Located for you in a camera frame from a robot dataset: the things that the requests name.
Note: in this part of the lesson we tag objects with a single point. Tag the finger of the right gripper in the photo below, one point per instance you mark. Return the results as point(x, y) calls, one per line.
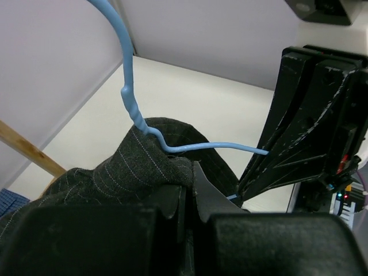
point(294, 75)
point(284, 167)

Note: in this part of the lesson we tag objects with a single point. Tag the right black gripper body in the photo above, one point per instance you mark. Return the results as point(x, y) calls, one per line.
point(334, 110)

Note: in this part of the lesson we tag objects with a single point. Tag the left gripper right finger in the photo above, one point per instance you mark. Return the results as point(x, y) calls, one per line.
point(231, 241)

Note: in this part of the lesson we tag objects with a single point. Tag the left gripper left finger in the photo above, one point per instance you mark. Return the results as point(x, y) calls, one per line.
point(139, 239)

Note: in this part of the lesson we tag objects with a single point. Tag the black pinstriped shirt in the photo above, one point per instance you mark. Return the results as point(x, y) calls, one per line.
point(137, 168)

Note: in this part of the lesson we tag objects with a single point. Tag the light blue wire hanger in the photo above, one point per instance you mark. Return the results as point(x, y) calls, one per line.
point(128, 96)

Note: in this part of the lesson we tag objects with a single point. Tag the blue checkered shirt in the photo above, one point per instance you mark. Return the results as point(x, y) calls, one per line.
point(10, 201)

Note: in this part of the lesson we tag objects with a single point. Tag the wooden clothes rack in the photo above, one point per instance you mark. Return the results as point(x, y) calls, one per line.
point(20, 144)

